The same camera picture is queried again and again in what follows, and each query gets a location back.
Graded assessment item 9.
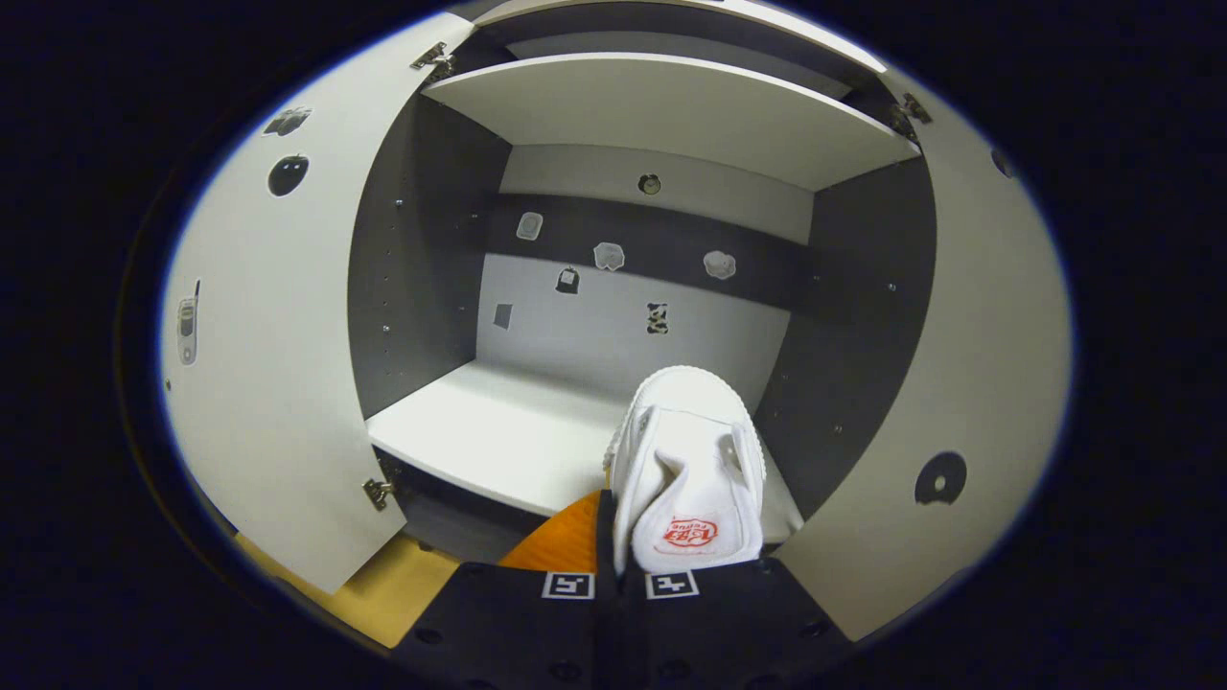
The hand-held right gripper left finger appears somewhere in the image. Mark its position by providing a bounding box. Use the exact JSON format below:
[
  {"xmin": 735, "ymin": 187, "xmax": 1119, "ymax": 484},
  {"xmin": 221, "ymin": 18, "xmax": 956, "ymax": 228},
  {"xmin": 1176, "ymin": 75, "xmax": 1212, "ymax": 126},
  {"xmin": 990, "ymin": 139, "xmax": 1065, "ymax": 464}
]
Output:
[{"xmin": 391, "ymin": 489, "xmax": 622, "ymax": 690}]

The white shoe cabinet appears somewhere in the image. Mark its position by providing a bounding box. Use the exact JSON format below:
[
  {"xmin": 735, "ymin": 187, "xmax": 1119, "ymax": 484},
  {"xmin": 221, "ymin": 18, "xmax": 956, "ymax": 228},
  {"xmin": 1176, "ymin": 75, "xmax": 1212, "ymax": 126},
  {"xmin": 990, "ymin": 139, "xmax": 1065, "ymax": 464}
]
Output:
[{"xmin": 347, "ymin": 0, "xmax": 938, "ymax": 566}]

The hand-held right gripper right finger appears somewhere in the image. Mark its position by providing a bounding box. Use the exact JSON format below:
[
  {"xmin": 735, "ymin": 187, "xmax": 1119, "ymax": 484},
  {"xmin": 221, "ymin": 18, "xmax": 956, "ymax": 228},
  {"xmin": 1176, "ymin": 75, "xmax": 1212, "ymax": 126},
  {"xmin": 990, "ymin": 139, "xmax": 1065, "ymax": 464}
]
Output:
[{"xmin": 618, "ymin": 556, "xmax": 856, "ymax": 690}]

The white cabinet door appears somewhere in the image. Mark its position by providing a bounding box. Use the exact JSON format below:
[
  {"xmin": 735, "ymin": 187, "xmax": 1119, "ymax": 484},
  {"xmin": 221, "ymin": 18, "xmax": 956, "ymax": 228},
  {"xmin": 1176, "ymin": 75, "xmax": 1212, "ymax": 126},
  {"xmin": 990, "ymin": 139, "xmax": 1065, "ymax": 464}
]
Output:
[
  {"xmin": 158, "ymin": 11, "xmax": 475, "ymax": 595},
  {"xmin": 775, "ymin": 67, "xmax": 1073, "ymax": 643}
]

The white canvas shoe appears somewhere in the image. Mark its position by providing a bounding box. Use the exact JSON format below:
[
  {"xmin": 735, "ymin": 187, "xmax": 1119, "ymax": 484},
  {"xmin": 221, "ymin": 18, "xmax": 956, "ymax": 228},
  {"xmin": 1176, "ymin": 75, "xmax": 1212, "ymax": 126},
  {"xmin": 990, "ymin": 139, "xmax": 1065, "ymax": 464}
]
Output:
[{"xmin": 604, "ymin": 366, "xmax": 768, "ymax": 576}]

